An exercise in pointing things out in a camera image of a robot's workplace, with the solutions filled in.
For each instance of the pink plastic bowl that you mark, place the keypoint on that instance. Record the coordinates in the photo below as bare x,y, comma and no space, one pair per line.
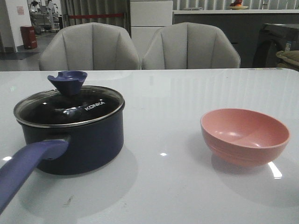
244,137

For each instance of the red trash bin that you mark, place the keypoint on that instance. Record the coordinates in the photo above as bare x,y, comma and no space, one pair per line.
28,37

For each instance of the grey counter white top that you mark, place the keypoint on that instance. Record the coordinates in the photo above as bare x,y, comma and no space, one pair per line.
241,26

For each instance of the dark grey appliance cabinet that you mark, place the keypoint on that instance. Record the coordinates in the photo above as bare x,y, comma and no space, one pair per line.
272,39

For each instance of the left grey upholstered chair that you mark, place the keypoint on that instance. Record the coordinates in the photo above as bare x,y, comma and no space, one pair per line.
90,46

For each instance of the fruit plate on counter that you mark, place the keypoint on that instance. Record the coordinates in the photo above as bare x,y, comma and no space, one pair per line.
237,5

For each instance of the dark blue saucepan purple handle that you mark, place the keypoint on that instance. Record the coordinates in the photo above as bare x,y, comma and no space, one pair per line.
62,151

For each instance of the red barrier belt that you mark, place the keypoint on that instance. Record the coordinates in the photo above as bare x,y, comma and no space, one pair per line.
95,16

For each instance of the grey upholstered chair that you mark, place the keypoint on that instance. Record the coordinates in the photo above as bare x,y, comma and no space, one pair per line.
190,46
90,46

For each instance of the glass lid blue knob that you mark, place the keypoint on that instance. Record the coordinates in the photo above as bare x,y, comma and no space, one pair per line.
70,104

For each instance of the beige folded cushion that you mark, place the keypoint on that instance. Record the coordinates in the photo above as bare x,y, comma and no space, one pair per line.
288,59

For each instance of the white drawer cabinet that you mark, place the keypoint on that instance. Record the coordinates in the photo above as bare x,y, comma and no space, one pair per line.
146,17

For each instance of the right grey upholstered chair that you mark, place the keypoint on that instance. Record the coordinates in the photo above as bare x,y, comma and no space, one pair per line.
190,46

